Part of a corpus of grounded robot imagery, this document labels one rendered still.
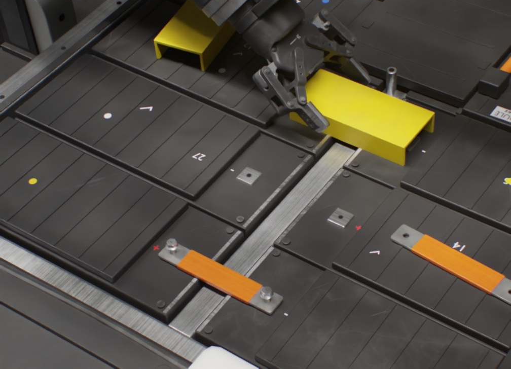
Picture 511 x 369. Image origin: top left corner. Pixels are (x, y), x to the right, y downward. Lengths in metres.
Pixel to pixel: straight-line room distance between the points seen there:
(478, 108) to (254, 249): 0.33
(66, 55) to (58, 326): 0.56
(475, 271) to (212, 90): 0.43
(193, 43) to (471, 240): 0.45
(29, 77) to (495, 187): 0.62
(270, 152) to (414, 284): 0.27
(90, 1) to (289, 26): 0.56
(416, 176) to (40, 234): 0.43
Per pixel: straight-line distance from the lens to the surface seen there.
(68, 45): 1.59
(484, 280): 1.23
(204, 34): 1.50
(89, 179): 1.37
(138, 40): 1.55
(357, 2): 1.58
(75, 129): 1.43
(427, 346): 1.18
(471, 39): 1.51
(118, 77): 1.50
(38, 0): 1.67
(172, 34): 1.50
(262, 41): 1.37
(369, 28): 1.53
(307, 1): 1.58
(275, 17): 1.36
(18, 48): 1.77
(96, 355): 1.07
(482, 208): 1.30
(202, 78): 1.48
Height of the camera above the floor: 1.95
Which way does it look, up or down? 45 degrees down
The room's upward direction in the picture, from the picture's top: 6 degrees counter-clockwise
